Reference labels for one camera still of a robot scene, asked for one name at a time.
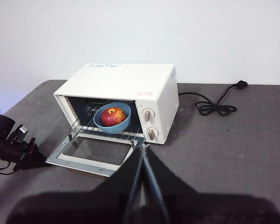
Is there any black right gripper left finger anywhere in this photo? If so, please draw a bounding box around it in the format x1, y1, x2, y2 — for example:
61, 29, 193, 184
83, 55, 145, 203
4, 145, 144, 224

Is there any metal wire oven rack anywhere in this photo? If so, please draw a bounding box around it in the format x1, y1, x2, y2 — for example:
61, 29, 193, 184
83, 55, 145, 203
67, 99, 145, 142

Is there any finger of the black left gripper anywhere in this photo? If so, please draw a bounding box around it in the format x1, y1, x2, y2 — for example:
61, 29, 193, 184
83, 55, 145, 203
15, 147, 49, 170

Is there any blue bowl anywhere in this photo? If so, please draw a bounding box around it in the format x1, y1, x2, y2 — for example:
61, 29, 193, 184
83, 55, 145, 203
93, 102, 132, 135

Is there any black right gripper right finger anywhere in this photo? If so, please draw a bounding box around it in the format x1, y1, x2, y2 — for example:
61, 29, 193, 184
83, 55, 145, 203
144, 145, 280, 224

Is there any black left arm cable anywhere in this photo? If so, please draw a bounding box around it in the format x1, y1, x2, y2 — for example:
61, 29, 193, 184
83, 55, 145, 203
0, 161, 22, 176

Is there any glass oven door beige handle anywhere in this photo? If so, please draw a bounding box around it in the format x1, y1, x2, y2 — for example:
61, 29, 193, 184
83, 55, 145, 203
45, 134, 147, 178

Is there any beige oven knob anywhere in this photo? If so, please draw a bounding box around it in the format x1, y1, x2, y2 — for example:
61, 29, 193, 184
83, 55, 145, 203
142, 108, 155, 123
146, 127, 160, 141

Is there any red apple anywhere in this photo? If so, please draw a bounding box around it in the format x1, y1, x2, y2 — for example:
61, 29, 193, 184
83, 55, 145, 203
100, 107, 126, 127

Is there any cream toaster oven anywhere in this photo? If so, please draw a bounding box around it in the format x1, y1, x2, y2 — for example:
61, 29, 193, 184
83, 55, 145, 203
53, 63, 180, 146

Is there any black oven power cable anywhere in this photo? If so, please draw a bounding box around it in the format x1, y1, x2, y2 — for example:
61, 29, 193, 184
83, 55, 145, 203
178, 80, 248, 117

